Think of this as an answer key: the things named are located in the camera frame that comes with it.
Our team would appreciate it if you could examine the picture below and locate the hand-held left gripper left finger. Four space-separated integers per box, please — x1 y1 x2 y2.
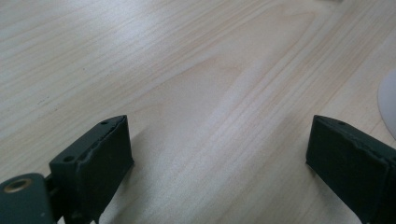
49 114 135 224

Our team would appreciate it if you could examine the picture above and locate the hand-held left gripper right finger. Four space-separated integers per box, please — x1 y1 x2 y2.
305 114 396 224

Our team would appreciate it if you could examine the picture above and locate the white cup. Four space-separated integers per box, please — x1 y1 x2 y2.
376 68 396 142

